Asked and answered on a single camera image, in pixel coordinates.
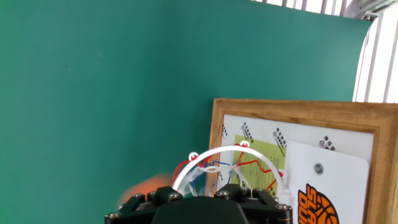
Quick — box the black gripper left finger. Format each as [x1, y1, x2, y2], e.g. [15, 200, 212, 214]
[104, 185, 184, 224]

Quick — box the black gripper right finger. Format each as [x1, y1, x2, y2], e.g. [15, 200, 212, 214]
[214, 183, 294, 224]

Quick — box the small orange basketball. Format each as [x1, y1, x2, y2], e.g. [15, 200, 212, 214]
[119, 172, 174, 208]

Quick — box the white hoop with net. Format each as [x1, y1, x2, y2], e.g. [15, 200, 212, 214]
[170, 140, 285, 200]

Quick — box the white slam dunk backboard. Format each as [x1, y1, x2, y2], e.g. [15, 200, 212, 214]
[282, 140, 371, 224]

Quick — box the green table mat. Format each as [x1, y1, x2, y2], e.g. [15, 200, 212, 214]
[0, 0, 373, 224]

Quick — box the wooden picture frame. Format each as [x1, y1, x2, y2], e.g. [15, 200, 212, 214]
[207, 98, 398, 224]

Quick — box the aluminium frame post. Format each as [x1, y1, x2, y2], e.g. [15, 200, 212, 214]
[343, 0, 398, 22]

